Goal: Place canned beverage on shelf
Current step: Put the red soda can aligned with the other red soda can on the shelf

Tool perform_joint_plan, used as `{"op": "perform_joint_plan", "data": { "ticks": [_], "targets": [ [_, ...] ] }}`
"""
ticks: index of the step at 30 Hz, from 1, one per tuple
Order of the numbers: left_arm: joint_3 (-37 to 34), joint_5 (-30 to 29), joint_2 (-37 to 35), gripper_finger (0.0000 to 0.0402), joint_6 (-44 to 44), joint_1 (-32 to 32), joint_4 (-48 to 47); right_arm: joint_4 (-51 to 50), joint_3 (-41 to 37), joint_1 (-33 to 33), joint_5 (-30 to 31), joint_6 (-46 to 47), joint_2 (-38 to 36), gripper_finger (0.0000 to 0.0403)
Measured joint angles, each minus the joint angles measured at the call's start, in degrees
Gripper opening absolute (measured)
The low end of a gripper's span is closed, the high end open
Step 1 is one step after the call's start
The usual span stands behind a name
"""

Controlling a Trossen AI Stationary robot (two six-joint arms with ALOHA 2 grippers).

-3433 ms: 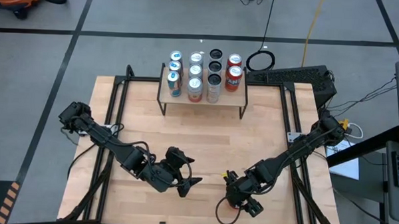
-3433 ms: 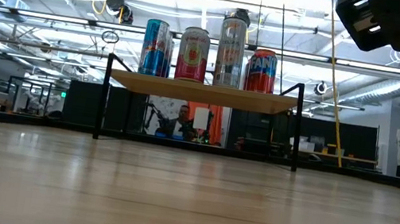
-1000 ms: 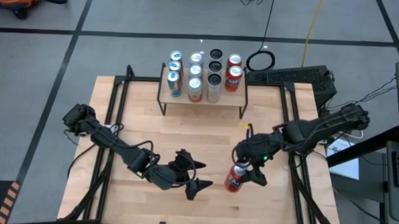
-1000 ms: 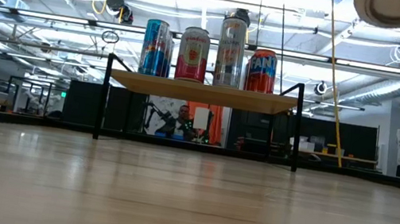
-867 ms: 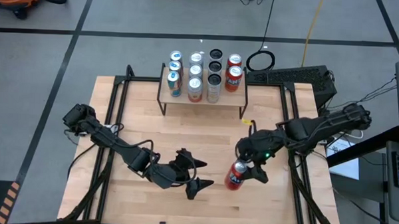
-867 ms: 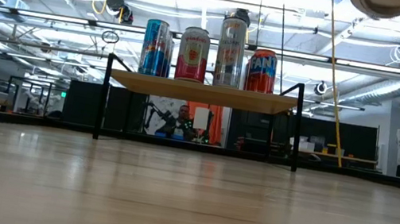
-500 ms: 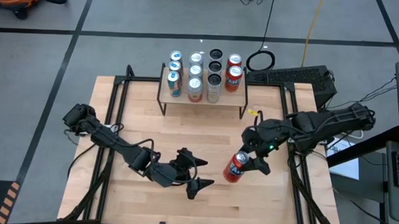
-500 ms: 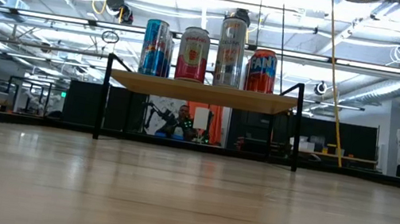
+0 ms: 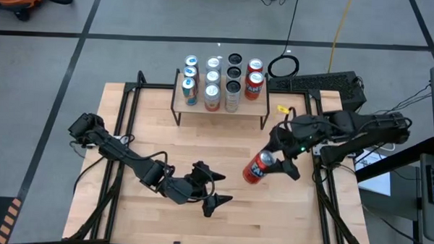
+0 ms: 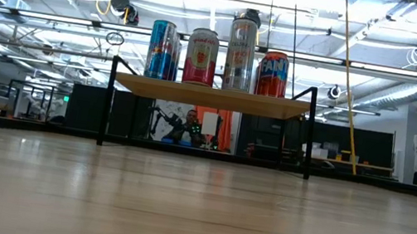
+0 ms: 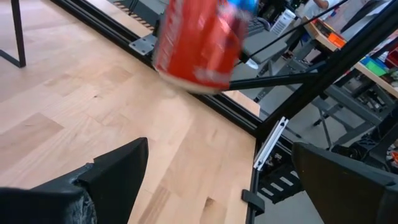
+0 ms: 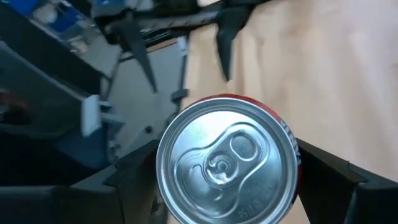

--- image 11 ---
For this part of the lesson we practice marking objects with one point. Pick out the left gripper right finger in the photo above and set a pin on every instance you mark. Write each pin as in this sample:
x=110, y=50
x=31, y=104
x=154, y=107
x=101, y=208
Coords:
x=351, y=193

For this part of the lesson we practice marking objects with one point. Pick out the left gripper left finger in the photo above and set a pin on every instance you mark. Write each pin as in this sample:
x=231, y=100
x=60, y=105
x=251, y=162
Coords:
x=62, y=205

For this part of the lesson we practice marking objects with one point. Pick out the red soda can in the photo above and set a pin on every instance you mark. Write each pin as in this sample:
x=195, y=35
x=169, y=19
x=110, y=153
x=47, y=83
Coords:
x=199, y=46

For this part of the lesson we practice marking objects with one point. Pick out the grey metal table legs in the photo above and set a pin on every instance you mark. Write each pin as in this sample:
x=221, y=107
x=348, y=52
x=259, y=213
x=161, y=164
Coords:
x=351, y=102

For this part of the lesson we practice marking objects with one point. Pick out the wooden side table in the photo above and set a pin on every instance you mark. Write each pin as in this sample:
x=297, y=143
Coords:
x=373, y=77

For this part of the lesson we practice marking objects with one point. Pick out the white keyboard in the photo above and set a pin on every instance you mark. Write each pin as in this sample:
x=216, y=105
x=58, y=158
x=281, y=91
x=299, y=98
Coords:
x=283, y=21

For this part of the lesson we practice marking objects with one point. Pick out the person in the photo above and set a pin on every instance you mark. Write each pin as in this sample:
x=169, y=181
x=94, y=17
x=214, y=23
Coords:
x=323, y=3

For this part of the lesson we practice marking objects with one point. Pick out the black mat orange stripes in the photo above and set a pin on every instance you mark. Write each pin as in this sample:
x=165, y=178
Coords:
x=140, y=14

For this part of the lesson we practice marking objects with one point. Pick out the black aluminium rig frame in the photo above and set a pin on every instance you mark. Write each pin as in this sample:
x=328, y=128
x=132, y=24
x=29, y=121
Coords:
x=311, y=84

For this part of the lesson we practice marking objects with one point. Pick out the grey metal bracket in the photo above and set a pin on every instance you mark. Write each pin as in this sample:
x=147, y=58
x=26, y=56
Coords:
x=143, y=46

